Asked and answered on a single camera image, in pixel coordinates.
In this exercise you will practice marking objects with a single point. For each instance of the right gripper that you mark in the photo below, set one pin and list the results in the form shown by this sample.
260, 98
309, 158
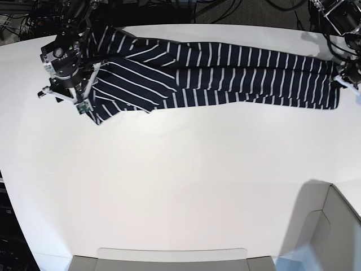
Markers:
72, 73

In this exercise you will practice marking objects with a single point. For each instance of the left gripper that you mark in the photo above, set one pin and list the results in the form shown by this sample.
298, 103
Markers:
348, 72

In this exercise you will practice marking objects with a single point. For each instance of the navy white striped T-shirt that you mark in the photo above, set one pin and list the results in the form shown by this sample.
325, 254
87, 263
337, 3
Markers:
146, 74

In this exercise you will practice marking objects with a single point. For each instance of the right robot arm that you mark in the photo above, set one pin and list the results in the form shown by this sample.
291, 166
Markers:
75, 20

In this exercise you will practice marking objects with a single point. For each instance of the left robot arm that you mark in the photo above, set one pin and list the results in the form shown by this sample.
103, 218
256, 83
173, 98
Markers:
343, 17

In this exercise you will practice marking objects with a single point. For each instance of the grey plastic bin right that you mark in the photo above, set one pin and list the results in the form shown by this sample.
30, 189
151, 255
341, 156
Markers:
330, 237

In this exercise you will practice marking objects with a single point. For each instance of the grey plastic bin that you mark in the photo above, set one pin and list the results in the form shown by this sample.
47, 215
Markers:
121, 259
330, 237

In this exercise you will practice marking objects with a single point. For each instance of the grey plastic bin front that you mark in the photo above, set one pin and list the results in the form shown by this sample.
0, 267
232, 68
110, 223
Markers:
121, 259

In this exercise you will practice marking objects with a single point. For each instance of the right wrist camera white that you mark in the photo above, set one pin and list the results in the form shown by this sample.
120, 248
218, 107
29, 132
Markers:
84, 106

